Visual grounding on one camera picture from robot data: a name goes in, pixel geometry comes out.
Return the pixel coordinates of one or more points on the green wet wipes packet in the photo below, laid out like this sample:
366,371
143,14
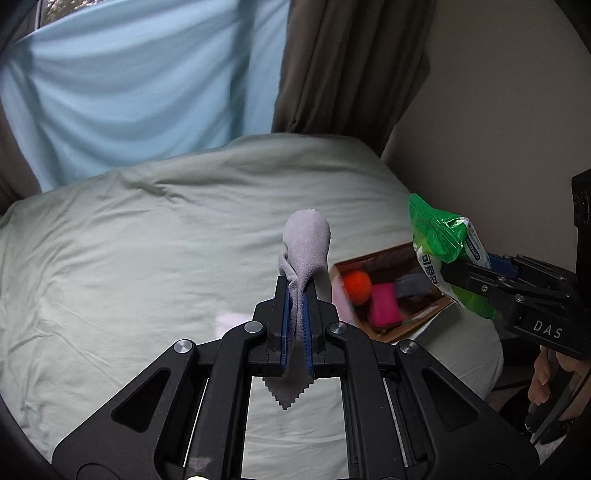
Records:
434,230

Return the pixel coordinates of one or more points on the person's right hand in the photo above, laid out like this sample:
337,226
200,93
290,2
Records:
540,378

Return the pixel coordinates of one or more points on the light blue hanging cloth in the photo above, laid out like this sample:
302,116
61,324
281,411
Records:
138,83

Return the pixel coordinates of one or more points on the cardboard box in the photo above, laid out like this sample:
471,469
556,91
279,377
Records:
415,314

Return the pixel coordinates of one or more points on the window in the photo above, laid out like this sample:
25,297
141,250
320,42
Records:
62,9

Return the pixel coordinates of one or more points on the light grey cloth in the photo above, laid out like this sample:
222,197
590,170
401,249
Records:
307,240

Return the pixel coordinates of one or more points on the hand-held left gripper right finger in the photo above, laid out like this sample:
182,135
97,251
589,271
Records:
310,341

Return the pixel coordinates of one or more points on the grey knitted beanie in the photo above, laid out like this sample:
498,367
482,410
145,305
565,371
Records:
412,286

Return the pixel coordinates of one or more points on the pink sponge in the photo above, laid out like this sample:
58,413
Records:
383,307

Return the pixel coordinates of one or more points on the bed with pale green sheet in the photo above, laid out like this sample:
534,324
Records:
138,258

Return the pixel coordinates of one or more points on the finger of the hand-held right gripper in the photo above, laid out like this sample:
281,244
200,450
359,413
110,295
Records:
531,270
475,281

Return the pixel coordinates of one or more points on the orange pompom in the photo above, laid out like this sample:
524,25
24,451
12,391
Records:
357,286

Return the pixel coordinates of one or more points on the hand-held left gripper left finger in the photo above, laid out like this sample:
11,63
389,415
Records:
287,332

